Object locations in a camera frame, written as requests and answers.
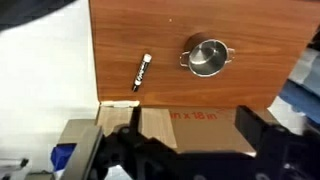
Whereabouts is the black rounded object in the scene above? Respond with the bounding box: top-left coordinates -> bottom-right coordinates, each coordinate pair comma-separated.
0,0 -> 78,33

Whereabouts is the blue fabric pile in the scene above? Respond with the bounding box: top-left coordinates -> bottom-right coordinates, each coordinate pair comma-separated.
279,46 -> 320,125

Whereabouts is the silver metal pot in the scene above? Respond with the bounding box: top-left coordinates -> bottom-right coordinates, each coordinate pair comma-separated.
179,32 -> 236,78

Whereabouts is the brown cardboard box red print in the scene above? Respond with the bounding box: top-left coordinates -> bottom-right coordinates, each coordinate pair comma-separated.
95,100 -> 278,158

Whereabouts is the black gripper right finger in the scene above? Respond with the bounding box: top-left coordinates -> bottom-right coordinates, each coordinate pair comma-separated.
234,105 -> 268,152

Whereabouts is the black Expo marker white cap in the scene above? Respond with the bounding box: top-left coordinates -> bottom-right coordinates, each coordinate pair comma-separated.
131,53 -> 153,92

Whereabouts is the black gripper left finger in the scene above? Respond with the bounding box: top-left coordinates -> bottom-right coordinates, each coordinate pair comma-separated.
129,105 -> 143,134

